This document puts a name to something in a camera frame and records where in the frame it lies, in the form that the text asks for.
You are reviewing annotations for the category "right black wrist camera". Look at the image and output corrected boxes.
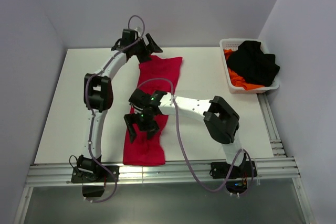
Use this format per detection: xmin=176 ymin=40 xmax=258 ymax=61
xmin=129 ymin=89 xmax=151 ymax=110

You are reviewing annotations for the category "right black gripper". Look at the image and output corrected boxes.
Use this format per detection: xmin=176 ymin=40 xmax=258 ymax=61
xmin=124 ymin=107 xmax=161 ymax=143

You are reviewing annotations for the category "aluminium rail frame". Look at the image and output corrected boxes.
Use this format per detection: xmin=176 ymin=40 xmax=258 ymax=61
xmin=14 ymin=94 xmax=316 ymax=223

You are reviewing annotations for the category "orange t shirt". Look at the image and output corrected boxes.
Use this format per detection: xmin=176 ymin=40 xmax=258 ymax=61
xmin=223 ymin=49 xmax=265 ymax=90

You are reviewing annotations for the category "red t shirt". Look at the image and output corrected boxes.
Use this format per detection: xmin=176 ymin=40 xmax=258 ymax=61
xmin=122 ymin=55 xmax=183 ymax=166

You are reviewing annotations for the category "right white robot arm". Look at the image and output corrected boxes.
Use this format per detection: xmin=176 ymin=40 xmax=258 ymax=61
xmin=124 ymin=89 xmax=246 ymax=177

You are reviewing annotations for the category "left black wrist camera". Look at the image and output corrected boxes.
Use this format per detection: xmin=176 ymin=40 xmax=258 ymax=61
xmin=120 ymin=28 xmax=138 ymax=47

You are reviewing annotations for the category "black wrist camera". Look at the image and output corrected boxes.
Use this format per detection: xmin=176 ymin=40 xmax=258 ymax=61
xmin=129 ymin=89 xmax=151 ymax=110
xmin=120 ymin=28 xmax=138 ymax=47

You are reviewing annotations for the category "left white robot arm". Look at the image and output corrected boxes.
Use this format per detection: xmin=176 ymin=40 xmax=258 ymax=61
xmin=77 ymin=29 xmax=163 ymax=182

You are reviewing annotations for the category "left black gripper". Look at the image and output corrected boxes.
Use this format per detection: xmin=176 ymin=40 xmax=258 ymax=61
xmin=130 ymin=33 xmax=162 ymax=63

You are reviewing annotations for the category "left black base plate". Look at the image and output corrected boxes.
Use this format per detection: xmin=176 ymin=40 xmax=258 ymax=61
xmin=71 ymin=165 xmax=119 ymax=184

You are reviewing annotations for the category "black t shirt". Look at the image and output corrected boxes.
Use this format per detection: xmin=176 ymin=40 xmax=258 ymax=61
xmin=227 ymin=40 xmax=280 ymax=87

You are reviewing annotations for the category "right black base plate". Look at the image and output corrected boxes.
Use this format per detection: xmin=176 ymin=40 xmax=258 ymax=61
xmin=209 ymin=161 xmax=258 ymax=179

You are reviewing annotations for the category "white plastic basket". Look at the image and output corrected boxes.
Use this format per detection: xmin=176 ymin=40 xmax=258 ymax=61
xmin=219 ymin=38 xmax=281 ymax=95

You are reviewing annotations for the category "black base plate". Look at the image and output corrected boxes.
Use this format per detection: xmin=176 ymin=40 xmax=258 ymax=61
xmin=71 ymin=165 xmax=119 ymax=184
xmin=209 ymin=161 xmax=258 ymax=179

